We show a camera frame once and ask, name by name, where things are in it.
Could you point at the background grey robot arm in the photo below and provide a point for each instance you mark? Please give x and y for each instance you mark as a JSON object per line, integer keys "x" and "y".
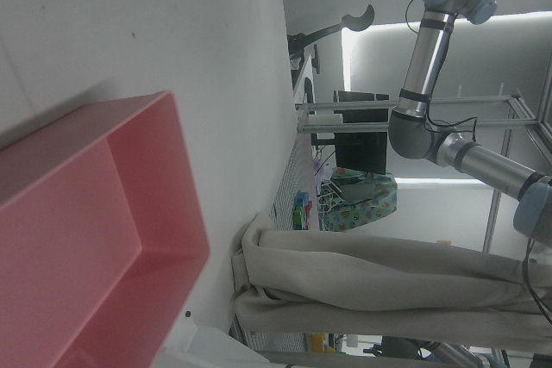
{"x": 453, "y": 353}

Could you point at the black monitor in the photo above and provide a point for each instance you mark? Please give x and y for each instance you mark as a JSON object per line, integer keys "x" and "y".
{"x": 362, "y": 152}

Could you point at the colourful patterned cloth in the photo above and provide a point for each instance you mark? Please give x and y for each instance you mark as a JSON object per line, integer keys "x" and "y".
{"x": 375, "y": 204}

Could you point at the colourful toy blocks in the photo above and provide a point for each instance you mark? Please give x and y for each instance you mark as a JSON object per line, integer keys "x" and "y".
{"x": 301, "y": 210}

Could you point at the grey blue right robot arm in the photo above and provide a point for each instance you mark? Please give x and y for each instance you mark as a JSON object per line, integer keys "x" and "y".
{"x": 424, "y": 53}

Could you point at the white robot stand column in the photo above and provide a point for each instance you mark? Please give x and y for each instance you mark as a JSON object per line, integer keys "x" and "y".
{"x": 215, "y": 346}

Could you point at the beige curtain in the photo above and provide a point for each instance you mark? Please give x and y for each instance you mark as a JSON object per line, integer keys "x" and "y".
{"x": 366, "y": 282}

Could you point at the aluminium profile frame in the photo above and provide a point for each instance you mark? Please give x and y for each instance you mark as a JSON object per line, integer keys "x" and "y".
{"x": 525, "y": 110}

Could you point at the pink plastic basket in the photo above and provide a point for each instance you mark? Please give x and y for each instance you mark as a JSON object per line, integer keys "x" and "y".
{"x": 86, "y": 234}

